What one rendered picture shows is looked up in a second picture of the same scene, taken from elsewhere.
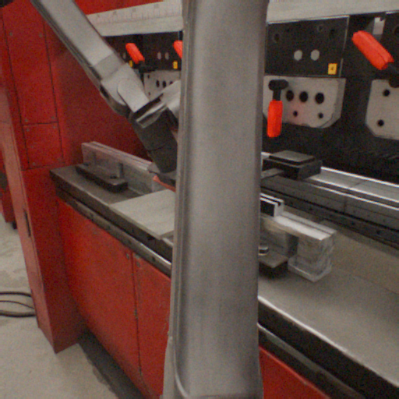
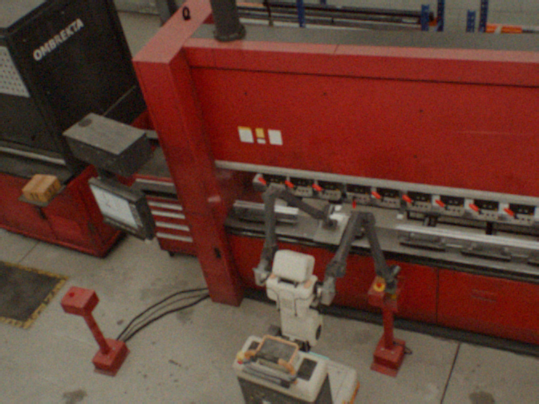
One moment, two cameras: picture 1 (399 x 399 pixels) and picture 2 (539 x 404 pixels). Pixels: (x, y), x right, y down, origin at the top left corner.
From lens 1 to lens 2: 3.81 m
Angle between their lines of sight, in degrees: 27
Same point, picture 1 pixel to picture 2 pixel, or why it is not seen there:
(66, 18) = (305, 208)
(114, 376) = not seen: hidden behind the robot
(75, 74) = (221, 175)
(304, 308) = not seen: hidden behind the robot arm
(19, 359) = (224, 318)
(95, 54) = (314, 212)
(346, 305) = (381, 238)
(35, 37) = (211, 173)
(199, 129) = (373, 241)
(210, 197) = (376, 248)
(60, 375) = (252, 313)
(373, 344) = (390, 245)
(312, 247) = not seen: hidden behind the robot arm
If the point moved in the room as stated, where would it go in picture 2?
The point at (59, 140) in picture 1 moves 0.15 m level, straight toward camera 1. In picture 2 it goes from (223, 208) to (237, 216)
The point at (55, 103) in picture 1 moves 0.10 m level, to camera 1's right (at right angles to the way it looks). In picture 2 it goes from (219, 194) to (231, 188)
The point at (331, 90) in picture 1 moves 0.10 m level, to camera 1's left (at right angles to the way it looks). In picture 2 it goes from (366, 197) to (354, 204)
